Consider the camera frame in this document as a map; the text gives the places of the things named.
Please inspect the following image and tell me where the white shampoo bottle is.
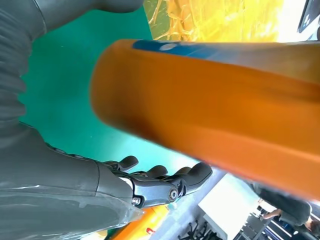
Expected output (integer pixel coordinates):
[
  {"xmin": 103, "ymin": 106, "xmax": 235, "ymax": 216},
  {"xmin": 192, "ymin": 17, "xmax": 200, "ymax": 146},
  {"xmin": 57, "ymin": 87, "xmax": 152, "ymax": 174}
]
[{"xmin": 79, "ymin": 229, "xmax": 109, "ymax": 240}]

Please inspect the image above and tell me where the green table mat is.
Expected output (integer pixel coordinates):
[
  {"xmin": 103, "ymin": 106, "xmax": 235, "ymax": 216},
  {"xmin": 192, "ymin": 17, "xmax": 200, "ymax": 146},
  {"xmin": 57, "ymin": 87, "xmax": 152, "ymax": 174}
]
[{"xmin": 18, "ymin": 6, "xmax": 201, "ymax": 173}]

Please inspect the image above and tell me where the black office chair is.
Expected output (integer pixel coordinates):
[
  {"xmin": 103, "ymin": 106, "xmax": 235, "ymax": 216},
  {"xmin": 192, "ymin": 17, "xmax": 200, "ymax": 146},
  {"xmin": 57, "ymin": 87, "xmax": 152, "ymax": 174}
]
[{"xmin": 177, "ymin": 221, "xmax": 220, "ymax": 240}]

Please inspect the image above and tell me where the white office desk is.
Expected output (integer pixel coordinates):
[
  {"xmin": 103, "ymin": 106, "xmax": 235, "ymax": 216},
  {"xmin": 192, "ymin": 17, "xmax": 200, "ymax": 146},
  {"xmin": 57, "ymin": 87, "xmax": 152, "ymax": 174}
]
[{"xmin": 197, "ymin": 173, "xmax": 260, "ymax": 240}]

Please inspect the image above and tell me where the yellow plastic bag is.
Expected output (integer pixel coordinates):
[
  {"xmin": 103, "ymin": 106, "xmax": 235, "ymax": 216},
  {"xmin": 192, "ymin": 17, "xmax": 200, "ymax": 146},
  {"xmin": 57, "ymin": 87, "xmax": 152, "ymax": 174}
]
[{"xmin": 143, "ymin": 0, "xmax": 300, "ymax": 43}]

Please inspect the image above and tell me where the person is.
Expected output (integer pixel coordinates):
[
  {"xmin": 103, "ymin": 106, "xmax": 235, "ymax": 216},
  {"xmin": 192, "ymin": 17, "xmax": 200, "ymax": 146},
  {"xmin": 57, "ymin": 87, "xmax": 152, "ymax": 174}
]
[{"xmin": 252, "ymin": 181, "xmax": 320, "ymax": 233}]

